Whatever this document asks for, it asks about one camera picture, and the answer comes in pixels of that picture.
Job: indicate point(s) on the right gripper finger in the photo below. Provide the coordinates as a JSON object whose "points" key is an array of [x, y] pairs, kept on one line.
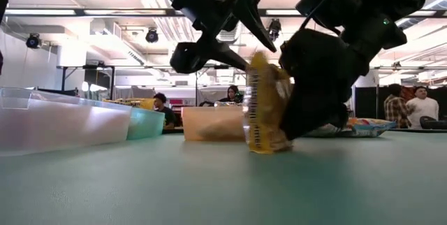
{"points": [[317, 61], [317, 113]]}

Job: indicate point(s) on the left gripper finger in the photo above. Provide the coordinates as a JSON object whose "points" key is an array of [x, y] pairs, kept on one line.
{"points": [[253, 15], [225, 55]]}

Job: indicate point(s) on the black spotlight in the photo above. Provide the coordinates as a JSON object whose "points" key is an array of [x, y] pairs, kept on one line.
{"points": [[152, 35], [274, 27], [33, 41]]}

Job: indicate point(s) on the person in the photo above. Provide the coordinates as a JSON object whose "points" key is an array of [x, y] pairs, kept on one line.
{"points": [[232, 94], [396, 109], [422, 108], [164, 111]]}

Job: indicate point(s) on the orange ramen pack blue-edged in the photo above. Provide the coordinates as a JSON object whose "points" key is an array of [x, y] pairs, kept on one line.
{"points": [[370, 127]]}

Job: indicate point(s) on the orange translucent plastic bin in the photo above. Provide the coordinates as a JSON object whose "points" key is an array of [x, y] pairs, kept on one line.
{"points": [[206, 113]]}

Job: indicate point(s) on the teal plastic bin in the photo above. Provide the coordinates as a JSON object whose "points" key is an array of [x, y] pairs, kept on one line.
{"points": [[146, 123]]}

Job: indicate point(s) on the black office chair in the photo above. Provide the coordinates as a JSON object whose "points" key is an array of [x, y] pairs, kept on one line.
{"points": [[433, 123]]}

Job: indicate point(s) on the black display screen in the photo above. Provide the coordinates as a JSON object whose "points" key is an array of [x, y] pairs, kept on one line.
{"points": [[97, 78]]}

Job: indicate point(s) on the clear plastic bin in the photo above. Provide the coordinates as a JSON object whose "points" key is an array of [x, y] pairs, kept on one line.
{"points": [[70, 127]]}

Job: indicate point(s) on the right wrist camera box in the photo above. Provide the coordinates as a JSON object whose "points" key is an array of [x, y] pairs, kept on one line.
{"points": [[328, 1]]}

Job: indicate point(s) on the black pipe frame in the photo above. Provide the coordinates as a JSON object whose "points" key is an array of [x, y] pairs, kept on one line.
{"points": [[87, 67]]}

